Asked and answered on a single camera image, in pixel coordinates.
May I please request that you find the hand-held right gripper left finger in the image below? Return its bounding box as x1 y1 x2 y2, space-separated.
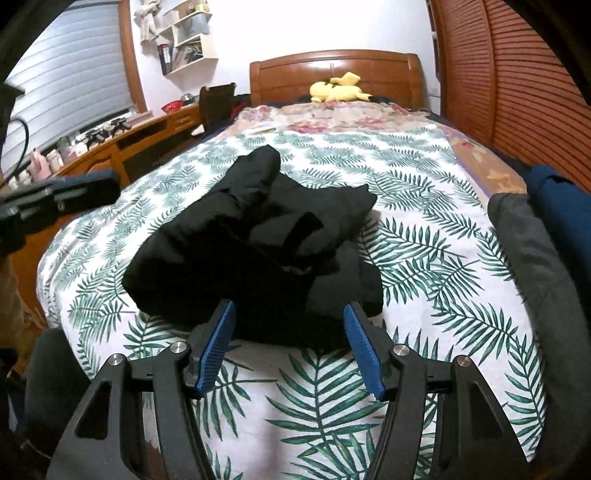
46 299 236 480

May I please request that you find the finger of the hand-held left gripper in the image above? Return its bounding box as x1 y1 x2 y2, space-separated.
0 170 119 204
25 178 122 224

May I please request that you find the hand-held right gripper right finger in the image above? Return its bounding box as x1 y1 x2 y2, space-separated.
343 302 529 480

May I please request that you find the black shirt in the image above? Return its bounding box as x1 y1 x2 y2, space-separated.
122 144 385 350

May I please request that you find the row of jars and bottles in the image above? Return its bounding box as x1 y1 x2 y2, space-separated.
4 134 89 190

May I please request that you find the pink bottle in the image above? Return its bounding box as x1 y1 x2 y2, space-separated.
28 148 47 179

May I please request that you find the black device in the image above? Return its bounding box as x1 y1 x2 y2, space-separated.
76 119 133 149

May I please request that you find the wooden desk cabinet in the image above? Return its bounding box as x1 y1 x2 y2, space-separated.
9 104 206 324

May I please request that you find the window with grey blind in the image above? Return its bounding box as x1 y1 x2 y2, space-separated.
4 0 149 178

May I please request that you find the leaf print blanket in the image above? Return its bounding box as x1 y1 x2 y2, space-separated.
37 127 550 480

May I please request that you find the dark chair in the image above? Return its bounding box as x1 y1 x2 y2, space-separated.
199 83 238 133

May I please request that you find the dark grey cloth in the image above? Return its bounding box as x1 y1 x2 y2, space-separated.
22 327 94 464

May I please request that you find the white hanging ornament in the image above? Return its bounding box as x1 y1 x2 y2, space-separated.
134 0 163 43

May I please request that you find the grey garment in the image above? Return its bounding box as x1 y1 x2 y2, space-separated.
488 193 588 462

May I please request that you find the wooden headboard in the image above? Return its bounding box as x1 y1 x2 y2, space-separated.
249 50 426 110

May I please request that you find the floral quilt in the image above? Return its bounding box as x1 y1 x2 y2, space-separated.
233 102 530 195

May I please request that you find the dark blue garment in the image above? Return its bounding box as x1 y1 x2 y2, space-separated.
526 165 591 241

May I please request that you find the yellow plush toy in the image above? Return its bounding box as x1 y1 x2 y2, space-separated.
309 71 373 103

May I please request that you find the wooden louvered wardrobe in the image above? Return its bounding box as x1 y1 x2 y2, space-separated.
429 0 591 195

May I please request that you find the black cable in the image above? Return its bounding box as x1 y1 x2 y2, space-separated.
0 117 31 186

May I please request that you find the white wall shelf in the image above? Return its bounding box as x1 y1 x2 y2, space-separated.
154 2 219 77

